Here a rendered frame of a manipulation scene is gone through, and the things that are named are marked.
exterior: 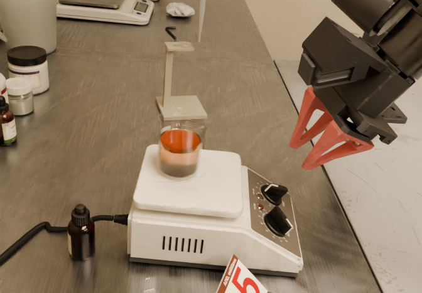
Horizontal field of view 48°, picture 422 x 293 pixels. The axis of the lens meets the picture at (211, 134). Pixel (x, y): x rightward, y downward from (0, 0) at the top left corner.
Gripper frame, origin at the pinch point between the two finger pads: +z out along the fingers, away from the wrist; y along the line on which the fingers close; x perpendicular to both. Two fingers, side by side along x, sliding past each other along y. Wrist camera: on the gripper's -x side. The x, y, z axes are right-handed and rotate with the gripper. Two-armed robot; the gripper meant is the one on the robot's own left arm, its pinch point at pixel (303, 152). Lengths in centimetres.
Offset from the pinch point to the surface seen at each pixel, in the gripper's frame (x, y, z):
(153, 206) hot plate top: -15.5, 2.4, 10.9
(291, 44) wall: 97, -112, 22
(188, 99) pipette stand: 7.5, -32.3, 17.7
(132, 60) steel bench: 5, -53, 26
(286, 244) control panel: -1.3, 8.3, 7.1
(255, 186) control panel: -1.3, -0.5, 7.3
